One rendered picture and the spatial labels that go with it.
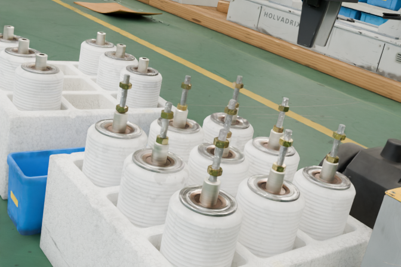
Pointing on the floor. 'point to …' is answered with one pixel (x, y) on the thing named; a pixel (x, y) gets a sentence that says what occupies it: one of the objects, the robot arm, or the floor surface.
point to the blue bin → (30, 187)
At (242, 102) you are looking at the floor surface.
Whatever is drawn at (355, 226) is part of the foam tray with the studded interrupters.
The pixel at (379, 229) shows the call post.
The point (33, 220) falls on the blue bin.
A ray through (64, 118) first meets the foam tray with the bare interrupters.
